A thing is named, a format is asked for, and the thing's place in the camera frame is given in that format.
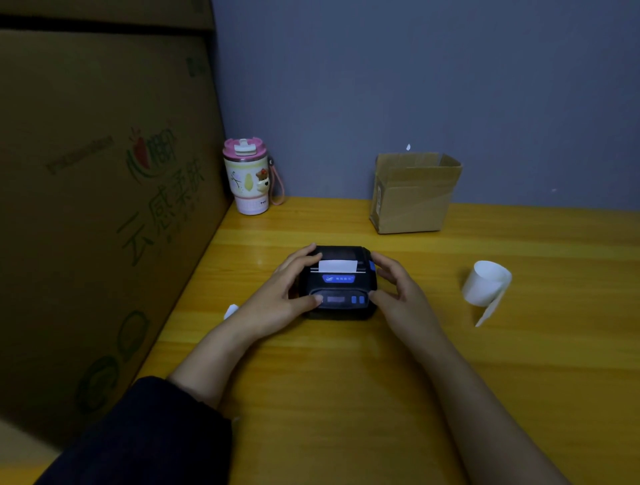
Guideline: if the small open cardboard box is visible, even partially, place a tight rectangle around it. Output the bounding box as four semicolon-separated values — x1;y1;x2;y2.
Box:
369;152;463;235

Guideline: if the person's left forearm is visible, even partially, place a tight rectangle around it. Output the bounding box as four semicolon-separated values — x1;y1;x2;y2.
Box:
167;320;261;410

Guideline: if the person's left hand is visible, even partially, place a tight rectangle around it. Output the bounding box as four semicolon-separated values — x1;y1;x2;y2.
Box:
234;243;324;342

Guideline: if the white paper roll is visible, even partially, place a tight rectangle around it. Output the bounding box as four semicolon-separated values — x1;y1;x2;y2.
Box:
461;260;513;328

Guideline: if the person's right forearm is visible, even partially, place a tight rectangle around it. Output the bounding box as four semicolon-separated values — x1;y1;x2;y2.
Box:
420;332;571;485

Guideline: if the large printed cardboard box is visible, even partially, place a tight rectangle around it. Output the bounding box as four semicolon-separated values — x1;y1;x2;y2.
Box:
0;0;233;450

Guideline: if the pink lidded cartoon tumbler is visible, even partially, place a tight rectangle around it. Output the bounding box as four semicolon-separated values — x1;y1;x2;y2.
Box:
222;137;286;216

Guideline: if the dark sleeve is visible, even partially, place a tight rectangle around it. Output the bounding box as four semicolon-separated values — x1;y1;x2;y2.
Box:
35;376;234;485

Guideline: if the person's right hand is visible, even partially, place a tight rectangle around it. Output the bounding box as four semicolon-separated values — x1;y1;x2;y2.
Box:
367;251;448;350

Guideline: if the black portable label printer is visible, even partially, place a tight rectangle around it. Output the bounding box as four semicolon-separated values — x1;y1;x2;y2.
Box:
298;245;379;320

